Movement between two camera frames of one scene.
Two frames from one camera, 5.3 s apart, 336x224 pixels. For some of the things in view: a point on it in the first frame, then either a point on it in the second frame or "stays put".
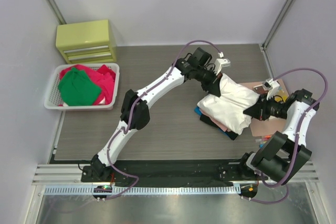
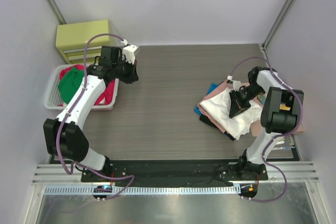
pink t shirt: (219, 124) → (223, 86)
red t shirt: (104, 76) stays put
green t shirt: (76, 88) stays put
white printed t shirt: (227, 110) stays put
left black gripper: (210, 84) → (130, 72)
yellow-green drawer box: (90, 42) stays put
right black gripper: (260, 108) → (240, 100)
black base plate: (171, 173) stays put
